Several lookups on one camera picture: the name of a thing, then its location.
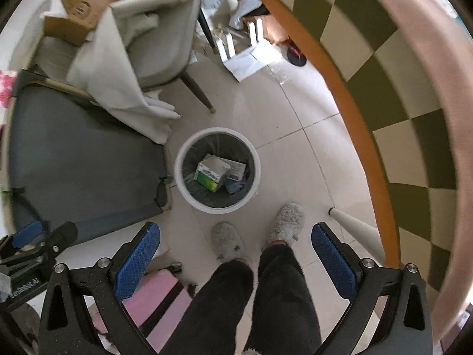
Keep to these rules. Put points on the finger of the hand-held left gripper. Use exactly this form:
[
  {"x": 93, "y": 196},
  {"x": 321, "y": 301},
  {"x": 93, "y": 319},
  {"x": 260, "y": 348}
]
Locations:
[
  {"x": 27, "y": 233},
  {"x": 64, "y": 233}
]

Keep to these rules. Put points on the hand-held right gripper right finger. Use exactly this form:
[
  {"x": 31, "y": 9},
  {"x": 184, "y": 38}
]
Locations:
[{"x": 332, "y": 262}]

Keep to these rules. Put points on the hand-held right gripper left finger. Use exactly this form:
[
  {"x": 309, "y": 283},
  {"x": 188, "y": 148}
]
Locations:
[{"x": 136, "y": 262}]

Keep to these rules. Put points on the white round trash bin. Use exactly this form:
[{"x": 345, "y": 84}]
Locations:
[{"x": 181, "y": 190}]

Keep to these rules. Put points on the white table leg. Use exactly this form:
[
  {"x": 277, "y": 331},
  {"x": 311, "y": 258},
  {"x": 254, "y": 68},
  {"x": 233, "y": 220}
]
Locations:
[{"x": 354, "y": 229}]

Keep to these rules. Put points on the pink suitcase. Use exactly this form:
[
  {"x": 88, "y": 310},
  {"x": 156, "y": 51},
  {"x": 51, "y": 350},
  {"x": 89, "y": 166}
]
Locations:
[{"x": 155, "y": 303}]

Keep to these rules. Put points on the grey fluffy slipper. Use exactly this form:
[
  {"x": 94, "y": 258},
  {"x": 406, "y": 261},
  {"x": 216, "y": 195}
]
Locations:
[
  {"x": 227, "y": 242},
  {"x": 284, "y": 225}
]

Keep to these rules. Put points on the person's right leg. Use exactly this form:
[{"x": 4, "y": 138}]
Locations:
[{"x": 284, "y": 303}]

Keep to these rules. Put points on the person's leg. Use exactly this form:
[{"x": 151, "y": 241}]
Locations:
[
  {"x": 284, "y": 303},
  {"x": 218, "y": 310}
]

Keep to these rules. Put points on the dark grey folding cot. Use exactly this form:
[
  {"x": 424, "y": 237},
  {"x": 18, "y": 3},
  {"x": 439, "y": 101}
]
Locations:
[{"x": 74, "y": 155}]

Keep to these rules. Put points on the person's left leg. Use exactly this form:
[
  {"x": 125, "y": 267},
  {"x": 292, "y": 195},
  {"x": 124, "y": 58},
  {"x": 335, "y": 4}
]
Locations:
[{"x": 218, "y": 310}]

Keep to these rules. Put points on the green and white carton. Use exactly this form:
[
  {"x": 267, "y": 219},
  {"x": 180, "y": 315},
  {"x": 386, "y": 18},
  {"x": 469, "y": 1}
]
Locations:
[{"x": 208, "y": 175}]

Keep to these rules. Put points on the blue crumpled wrapper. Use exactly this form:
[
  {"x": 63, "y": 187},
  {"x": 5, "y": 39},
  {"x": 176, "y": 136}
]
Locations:
[{"x": 232, "y": 186}]

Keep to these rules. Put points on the white printed packet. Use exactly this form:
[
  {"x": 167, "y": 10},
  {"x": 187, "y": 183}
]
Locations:
[{"x": 236, "y": 170}]

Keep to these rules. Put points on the pink floral cloth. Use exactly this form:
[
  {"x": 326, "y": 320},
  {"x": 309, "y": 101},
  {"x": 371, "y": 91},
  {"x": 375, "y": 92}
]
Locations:
[{"x": 7, "y": 88}]

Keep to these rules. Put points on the black bin liner bag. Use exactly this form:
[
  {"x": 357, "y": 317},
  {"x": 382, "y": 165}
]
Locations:
[{"x": 221, "y": 144}]

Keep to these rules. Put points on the white cloth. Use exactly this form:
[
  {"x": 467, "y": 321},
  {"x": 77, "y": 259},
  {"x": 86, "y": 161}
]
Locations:
[{"x": 107, "y": 74}]

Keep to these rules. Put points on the orange wooden table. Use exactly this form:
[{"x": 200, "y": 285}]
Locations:
[{"x": 332, "y": 81}]

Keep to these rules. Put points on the checkered table with orange edge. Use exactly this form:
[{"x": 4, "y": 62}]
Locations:
[{"x": 388, "y": 81}]

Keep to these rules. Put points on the grey upholstered chair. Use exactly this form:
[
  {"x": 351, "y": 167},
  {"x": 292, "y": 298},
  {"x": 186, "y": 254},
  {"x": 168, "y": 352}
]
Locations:
[{"x": 166, "y": 55}]

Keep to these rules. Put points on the red and black sandal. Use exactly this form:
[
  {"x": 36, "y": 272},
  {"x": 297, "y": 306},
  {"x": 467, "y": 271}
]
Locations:
[{"x": 295, "y": 55}]

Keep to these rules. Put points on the white paper sheet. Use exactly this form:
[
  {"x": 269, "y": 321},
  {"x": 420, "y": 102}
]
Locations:
[{"x": 247, "y": 61}]

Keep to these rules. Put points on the small brown cardboard box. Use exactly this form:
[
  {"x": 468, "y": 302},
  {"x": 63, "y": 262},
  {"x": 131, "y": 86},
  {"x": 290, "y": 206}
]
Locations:
[{"x": 275, "y": 26}]

